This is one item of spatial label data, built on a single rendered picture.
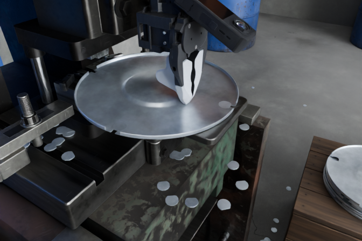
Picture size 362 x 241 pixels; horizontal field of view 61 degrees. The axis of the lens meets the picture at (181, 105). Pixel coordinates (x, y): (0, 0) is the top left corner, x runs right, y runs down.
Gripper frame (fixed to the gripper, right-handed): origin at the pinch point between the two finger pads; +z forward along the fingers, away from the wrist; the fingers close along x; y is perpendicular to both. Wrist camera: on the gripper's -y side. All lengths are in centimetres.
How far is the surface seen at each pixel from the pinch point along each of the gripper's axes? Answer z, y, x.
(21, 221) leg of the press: 17.9, 18.4, 23.7
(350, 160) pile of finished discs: 40, -29, -52
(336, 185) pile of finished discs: 40, -27, -39
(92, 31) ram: -10.5, 13.9, 6.0
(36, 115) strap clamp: 2.9, 21.5, 14.3
